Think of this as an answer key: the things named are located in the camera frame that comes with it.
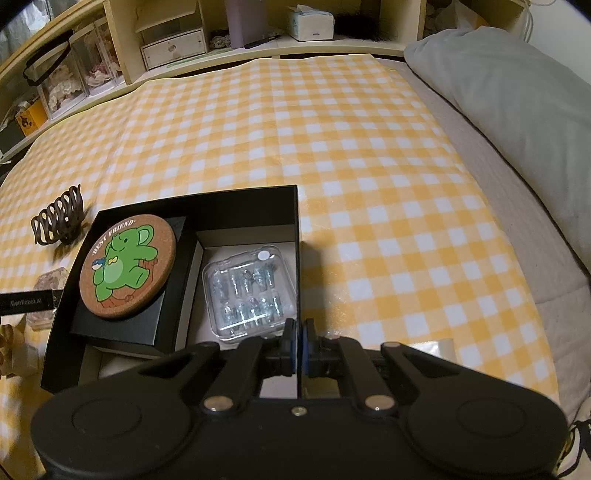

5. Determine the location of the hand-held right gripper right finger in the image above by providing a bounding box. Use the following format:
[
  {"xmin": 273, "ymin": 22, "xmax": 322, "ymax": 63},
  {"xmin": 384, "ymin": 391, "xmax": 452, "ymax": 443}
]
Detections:
[{"xmin": 302, "ymin": 322, "xmax": 467, "ymax": 413}]

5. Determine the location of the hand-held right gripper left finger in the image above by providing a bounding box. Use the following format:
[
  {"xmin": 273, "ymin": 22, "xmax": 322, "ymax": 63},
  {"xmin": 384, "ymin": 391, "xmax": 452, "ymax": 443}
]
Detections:
[{"xmin": 134, "ymin": 318, "xmax": 299, "ymax": 411}]

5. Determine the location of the clear case with pink pieces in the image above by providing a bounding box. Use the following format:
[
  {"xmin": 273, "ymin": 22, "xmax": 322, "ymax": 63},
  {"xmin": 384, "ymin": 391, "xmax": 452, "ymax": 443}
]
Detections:
[{"xmin": 25, "ymin": 267, "xmax": 66, "ymax": 331}]

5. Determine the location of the clear case with blue pieces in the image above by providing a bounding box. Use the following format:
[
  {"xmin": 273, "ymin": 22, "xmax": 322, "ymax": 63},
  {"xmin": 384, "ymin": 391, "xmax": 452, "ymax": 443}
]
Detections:
[{"xmin": 201, "ymin": 243, "xmax": 297, "ymax": 343}]

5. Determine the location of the dark brown hair claw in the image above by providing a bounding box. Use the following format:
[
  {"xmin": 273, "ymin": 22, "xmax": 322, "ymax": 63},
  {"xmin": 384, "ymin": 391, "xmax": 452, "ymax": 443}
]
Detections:
[{"xmin": 31, "ymin": 183, "xmax": 84, "ymax": 246}]

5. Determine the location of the cork coaster with green elephant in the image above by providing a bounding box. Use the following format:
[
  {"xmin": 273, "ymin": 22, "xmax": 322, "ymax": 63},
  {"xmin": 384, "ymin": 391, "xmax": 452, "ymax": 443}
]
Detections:
[{"xmin": 79, "ymin": 213, "xmax": 177, "ymax": 319}]

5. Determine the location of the black gift box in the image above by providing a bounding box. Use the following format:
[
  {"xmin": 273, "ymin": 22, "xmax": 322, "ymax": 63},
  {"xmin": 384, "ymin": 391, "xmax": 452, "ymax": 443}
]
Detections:
[{"xmin": 69, "ymin": 214, "xmax": 205, "ymax": 359}]

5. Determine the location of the black cardboard box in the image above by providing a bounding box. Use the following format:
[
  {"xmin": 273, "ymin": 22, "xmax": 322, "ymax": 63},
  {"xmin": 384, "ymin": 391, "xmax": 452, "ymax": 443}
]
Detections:
[{"xmin": 40, "ymin": 184, "xmax": 302, "ymax": 403}]

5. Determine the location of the clear plastic film piece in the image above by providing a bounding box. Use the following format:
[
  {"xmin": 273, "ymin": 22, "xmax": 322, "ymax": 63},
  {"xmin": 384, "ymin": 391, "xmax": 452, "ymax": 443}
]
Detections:
[{"xmin": 413, "ymin": 339, "xmax": 458, "ymax": 363}]

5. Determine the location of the small black storage box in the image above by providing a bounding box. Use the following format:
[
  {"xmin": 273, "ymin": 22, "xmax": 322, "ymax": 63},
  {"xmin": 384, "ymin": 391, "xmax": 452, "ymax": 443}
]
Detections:
[{"xmin": 0, "ymin": 122, "xmax": 24, "ymax": 156}]

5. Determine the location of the yellow printed box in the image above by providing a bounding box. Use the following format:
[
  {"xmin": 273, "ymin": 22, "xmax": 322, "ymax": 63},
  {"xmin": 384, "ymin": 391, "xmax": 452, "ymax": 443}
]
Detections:
[{"xmin": 13, "ymin": 99, "xmax": 47, "ymax": 135}]

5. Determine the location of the yellow checked blanket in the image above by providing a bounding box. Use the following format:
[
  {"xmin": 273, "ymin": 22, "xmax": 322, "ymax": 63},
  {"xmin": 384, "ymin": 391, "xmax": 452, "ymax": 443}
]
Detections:
[{"xmin": 0, "ymin": 55, "xmax": 562, "ymax": 480}]

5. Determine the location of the clear case with cream doll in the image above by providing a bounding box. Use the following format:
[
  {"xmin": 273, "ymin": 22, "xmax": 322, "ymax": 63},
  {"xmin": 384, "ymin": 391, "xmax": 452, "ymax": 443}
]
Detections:
[{"xmin": 36, "ymin": 45, "xmax": 91, "ymax": 121}]

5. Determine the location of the beige mattress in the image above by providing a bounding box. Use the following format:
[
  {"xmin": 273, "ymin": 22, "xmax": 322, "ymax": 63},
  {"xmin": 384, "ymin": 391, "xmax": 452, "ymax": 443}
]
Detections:
[{"xmin": 401, "ymin": 69, "xmax": 591, "ymax": 445}]

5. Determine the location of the black headband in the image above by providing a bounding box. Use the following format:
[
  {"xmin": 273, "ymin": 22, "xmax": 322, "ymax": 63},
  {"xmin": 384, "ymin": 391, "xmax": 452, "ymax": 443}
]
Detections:
[{"xmin": 23, "ymin": 32, "xmax": 75, "ymax": 86}]

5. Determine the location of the clear case with red doll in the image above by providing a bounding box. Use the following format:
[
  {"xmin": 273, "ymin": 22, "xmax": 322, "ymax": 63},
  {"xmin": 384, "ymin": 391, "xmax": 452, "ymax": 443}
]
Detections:
[{"xmin": 69, "ymin": 16, "xmax": 126, "ymax": 98}]

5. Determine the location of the long wooden shelf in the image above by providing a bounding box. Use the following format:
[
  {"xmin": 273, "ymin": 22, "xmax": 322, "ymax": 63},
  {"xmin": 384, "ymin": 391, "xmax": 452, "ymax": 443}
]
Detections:
[{"xmin": 0, "ymin": 0, "xmax": 532, "ymax": 162}]

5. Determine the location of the cream mini drawer organizer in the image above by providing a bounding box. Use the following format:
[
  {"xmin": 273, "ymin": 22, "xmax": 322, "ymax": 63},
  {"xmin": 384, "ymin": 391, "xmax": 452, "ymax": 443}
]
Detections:
[{"xmin": 135, "ymin": 8, "xmax": 208, "ymax": 70}]

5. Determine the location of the black pen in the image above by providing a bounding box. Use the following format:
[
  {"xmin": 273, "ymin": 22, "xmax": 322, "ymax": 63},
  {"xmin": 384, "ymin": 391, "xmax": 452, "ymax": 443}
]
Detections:
[{"xmin": 243, "ymin": 33, "xmax": 283, "ymax": 49}]

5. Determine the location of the grey pillow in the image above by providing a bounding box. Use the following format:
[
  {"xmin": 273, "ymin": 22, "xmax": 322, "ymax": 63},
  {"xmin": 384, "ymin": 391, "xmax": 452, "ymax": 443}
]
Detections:
[{"xmin": 403, "ymin": 28, "xmax": 591, "ymax": 278}]

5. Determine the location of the white tissue box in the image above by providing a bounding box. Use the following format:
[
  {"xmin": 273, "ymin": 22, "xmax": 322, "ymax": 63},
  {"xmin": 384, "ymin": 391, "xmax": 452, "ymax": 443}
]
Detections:
[{"xmin": 286, "ymin": 4, "xmax": 337, "ymax": 42}]

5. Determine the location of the purple cup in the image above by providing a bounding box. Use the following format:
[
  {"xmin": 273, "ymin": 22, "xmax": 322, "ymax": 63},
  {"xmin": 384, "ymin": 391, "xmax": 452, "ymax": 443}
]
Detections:
[{"xmin": 224, "ymin": 0, "xmax": 255, "ymax": 49}]

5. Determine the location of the white plastic bag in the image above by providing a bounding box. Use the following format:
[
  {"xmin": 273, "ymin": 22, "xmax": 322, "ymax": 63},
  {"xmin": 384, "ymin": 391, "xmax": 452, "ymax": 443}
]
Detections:
[{"xmin": 424, "ymin": 0, "xmax": 491, "ymax": 29}]

